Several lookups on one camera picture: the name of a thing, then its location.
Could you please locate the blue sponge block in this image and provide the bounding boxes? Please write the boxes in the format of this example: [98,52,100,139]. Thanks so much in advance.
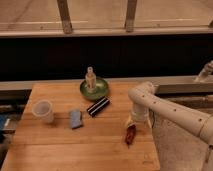
[69,109,83,129]

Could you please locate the beige hose fitting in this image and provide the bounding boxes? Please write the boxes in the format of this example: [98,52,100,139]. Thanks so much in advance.
[195,60,213,82]

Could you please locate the black striped box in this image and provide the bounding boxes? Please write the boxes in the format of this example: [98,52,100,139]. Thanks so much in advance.
[86,97,110,117]

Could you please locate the small clear bottle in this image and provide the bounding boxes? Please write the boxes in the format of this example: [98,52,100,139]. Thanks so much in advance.
[85,67,96,93]

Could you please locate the white ceramic cup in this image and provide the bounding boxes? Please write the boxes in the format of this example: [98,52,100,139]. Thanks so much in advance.
[32,100,54,124]

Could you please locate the metal window rail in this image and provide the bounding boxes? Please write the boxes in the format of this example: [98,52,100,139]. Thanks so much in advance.
[0,26,213,38]

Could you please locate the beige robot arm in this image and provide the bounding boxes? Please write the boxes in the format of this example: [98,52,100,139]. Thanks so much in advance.
[126,82,213,144]

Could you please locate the green bowl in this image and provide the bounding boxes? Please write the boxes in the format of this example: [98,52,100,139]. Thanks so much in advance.
[80,77,109,101]

